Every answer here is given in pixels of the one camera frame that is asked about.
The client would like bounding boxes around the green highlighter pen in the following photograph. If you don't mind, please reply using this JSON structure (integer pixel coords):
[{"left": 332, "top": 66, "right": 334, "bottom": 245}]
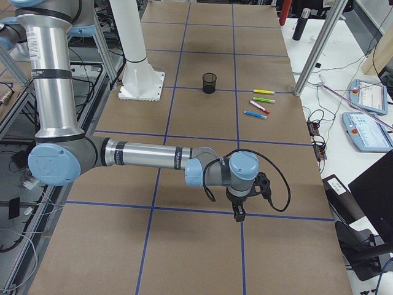
[{"left": 252, "top": 97, "right": 276, "bottom": 103}]

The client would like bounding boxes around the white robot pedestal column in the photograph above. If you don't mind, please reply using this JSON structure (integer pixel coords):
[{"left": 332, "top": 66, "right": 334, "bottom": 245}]
[{"left": 110, "top": 0, "right": 165, "bottom": 101}]

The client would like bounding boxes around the blue highlighter pen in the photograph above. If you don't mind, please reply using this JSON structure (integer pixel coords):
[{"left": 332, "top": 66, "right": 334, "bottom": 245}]
[{"left": 243, "top": 111, "right": 268, "bottom": 119}]

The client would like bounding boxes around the yellow highlighter pen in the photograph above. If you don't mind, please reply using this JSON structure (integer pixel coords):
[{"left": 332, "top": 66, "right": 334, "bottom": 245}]
[{"left": 253, "top": 89, "right": 275, "bottom": 95}]

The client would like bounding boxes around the red white marker pen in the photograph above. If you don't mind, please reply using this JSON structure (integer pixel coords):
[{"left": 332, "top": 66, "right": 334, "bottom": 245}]
[{"left": 249, "top": 100, "right": 270, "bottom": 114}]

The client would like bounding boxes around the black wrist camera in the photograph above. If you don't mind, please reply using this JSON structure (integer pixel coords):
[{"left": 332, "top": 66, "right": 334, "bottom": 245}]
[{"left": 254, "top": 172, "right": 271, "bottom": 200}]

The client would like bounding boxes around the black mesh pen holder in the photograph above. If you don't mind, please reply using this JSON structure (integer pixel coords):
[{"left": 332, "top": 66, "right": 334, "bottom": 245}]
[{"left": 202, "top": 73, "right": 217, "bottom": 94}]

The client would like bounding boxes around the aluminium frame post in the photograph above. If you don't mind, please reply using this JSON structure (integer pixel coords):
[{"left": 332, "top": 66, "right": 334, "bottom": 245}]
[{"left": 294, "top": 0, "right": 347, "bottom": 96}]

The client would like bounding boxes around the blue teach pendant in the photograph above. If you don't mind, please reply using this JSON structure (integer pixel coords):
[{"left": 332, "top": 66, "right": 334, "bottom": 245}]
[
  {"left": 342, "top": 112, "right": 392, "bottom": 152},
  {"left": 349, "top": 79, "right": 388, "bottom": 116}
]

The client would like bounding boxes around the near blue teach pendant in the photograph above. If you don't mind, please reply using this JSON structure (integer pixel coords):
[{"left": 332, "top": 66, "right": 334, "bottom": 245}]
[{"left": 342, "top": 112, "right": 392, "bottom": 152}]

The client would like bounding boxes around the black thermos bottle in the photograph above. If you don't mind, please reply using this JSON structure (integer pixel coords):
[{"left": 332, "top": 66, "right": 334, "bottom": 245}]
[{"left": 292, "top": 8, "right": 311, "bottom": 41}]

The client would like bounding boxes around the metal rod white stand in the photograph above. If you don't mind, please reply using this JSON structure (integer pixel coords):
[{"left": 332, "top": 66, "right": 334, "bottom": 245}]
[{"left": 321, "top": 84, "right": 393, "bottom": 131}]

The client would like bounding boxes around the black monitor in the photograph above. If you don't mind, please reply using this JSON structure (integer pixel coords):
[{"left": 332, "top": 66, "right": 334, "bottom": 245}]
[{"left": 349, "top": 151, "right": 392, "bottom": 242}]

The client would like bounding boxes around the black label box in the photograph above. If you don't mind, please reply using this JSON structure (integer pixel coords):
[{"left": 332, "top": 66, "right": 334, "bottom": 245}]
[{"left": 322, "top": 174, "right": 368, "bottom": 224}]

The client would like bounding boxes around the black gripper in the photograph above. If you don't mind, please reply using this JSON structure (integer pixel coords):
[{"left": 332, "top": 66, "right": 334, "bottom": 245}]
[{"left": 226, "top": 189, "right": 250, "bottom": 222}]

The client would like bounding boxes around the far blue teach pendant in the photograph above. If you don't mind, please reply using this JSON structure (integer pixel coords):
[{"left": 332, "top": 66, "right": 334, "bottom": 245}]
[{"left": 349, "top": 79, "right": 388, "bottom": 116}]

